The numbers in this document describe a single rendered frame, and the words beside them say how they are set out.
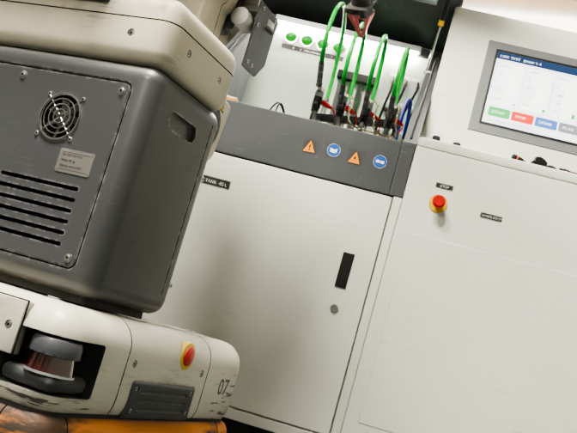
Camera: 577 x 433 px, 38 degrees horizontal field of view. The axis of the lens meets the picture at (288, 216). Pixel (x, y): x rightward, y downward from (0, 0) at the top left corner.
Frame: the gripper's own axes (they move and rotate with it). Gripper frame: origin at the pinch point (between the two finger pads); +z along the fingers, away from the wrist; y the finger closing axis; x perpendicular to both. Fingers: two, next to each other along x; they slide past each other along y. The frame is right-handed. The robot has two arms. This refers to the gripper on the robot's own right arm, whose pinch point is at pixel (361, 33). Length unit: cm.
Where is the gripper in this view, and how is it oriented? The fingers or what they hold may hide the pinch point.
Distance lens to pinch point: 249.0
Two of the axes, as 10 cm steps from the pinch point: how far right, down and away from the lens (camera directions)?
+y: 4.3, -5.1, 7.5
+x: -9.0, -2.0, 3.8
